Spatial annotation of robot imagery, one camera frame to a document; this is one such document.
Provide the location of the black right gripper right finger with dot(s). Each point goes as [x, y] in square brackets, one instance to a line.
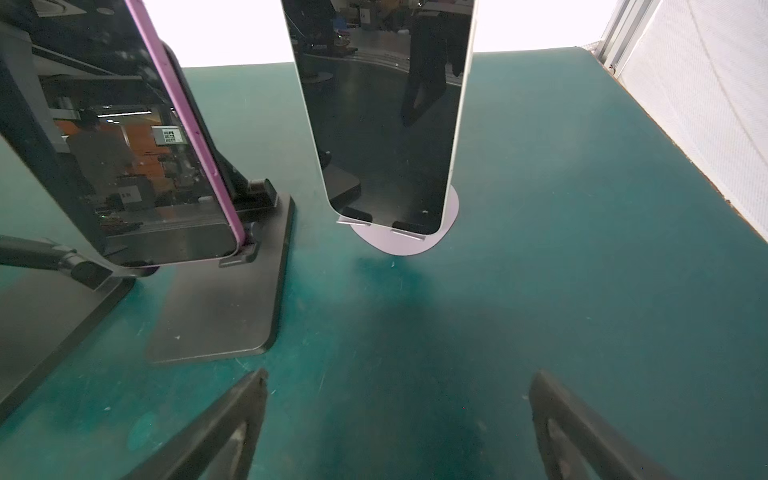
[575, 442]

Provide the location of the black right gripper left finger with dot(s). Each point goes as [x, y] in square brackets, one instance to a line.
[220, 442]

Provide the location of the black rectangular phone stand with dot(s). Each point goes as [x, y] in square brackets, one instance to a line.
[228, 308]

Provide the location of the black folding phone stand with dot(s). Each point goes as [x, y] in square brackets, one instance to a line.
[60, 297]

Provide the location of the lilac round phone stand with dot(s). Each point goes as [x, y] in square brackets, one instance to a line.
[398, 242]

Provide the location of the phone with purple frame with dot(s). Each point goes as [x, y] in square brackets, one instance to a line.
[94, 106]

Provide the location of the phone with white frame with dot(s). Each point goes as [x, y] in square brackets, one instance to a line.
[383, 85]

